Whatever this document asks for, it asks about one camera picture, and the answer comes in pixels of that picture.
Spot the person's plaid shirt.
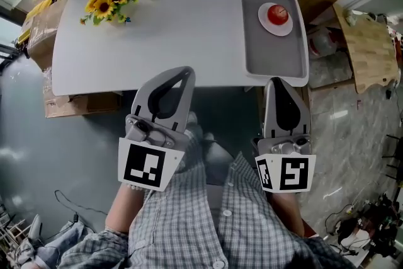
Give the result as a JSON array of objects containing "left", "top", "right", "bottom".
[{"left": 34, "top": 130, "right": 356, "bottom": 269}]

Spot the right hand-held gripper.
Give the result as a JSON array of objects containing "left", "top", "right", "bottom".
[{"left": 251, "top": 76, "right": 317, "bottom": 193}]

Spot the small white object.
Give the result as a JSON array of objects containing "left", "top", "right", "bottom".
[{"left": 345, "top": 10, "right": 359, "bottom": 26}]

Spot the grey rectangular tray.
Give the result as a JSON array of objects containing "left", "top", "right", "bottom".
[{"left": 240, "top": 0, "right": 309, "bottom": 79}]

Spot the taped cardboard box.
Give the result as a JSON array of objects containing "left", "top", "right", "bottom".
[{"left": 20, "top": 0, "right": 69, "bottom": 72}]

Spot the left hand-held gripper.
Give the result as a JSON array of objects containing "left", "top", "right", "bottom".
[{"left": 118, "top": 66, "right": 196, "bottom": 192}]

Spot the yellow sunflower bouquet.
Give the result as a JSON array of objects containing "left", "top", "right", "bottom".
[{"left": 79, "top": 0, "right": 139, "bottom": 26}]

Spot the red apple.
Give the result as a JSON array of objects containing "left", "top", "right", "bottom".
[{"left": 266, "top": 4, "right": 290, "bottom": 26}]

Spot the yellow bag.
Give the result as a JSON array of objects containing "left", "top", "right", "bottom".
[{"left": 26, "top": 0, "right": 59, "bottom": 20}]

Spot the black floor cable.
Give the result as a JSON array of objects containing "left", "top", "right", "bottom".
[{"left": 54, "top": 188, "right": 110, "bottom": 224}]

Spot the white plate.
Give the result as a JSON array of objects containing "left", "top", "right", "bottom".
[{"left": 257, "top": 2, "right": 294, "bottom": 37}]

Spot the clear plastic bag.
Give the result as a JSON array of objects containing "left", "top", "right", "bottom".
[{"left": 307, "top": 26, "right": 341, "bottom": 57}]

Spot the flat cardboard box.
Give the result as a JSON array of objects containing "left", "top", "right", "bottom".
[{"left": 43, "top": 90, "right": 123, "bottom": 119}]

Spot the person's right forearm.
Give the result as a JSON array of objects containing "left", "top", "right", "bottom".
[{"left": 269, "top": 192, "right": 306, "bottom": 239}]

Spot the wooden block table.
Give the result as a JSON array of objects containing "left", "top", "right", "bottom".
[{"left": 332, "top": 4, "right": 400, "bottom": 94}]

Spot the person's left forearm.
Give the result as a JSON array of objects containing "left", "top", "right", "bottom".
[{"left": 105, "top": 181, "right": 152, "bottom": 234}]

